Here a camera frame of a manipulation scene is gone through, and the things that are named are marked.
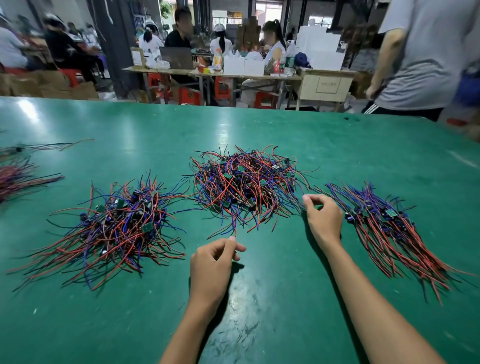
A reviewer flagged person's left hand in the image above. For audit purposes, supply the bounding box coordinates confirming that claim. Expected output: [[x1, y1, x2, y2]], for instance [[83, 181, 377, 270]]
[[189, 237, 247, 312]]

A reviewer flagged person's right hand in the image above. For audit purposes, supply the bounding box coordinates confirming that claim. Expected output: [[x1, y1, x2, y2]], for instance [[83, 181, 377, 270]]
[[302, 193, 345, 249]]

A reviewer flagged small bunch of set-aside wires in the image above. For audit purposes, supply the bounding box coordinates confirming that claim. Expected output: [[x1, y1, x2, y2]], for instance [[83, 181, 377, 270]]
[[322, 182, 474, 305]]

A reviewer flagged pile of wires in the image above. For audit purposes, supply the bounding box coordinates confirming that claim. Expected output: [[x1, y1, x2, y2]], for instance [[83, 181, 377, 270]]
[[187, 146, 310, 237]]

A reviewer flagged sorted wire bundle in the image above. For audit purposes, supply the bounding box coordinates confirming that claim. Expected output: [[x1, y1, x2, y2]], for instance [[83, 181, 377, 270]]
[[9, 176, 195, 294], [0, 157, 65, 205]]

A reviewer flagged person's right forearm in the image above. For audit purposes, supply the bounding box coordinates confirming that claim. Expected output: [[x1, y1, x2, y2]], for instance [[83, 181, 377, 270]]
[[318, 236, 447, 364]]

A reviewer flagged cream cabinet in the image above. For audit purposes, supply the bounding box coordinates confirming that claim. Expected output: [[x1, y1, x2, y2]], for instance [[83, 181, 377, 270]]
[[294, 69, 357, 111]]

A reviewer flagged red plastic stool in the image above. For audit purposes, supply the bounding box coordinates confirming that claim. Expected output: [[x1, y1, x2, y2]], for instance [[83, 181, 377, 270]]
[[58, 68, 82, 88], [146, 72, 174, 104], [214, 76, 233, 102], [253, 90, 279, 110]]

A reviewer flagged stack of white boxes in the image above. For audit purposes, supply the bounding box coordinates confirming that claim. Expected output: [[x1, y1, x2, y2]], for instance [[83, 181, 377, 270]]
[[297, 24, 346, 72]]

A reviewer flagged row of white containers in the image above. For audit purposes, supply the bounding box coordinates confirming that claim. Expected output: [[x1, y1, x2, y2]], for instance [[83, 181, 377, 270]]
[[222, 52, 266, 77]]

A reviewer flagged long wooden work table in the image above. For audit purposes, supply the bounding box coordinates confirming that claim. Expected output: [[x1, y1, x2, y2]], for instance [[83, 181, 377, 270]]
[[123, 67, 357, 110]]

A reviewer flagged heap of blue bags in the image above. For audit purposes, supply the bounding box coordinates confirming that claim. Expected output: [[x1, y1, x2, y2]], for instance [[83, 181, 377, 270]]
[[455, 71, 480, 108]]

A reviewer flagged grey laptop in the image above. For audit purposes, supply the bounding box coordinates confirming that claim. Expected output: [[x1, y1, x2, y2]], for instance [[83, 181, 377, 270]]
[[159, 46, 195, 70]]

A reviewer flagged row of cardboard boxes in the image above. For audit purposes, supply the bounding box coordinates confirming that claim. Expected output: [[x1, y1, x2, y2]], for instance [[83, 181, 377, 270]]
[[0, 69, 100, 101]]

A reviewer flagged dark pillar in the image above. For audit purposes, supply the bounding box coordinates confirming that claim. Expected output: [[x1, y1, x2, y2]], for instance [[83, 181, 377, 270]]
[[86, 0, 144, 97]]

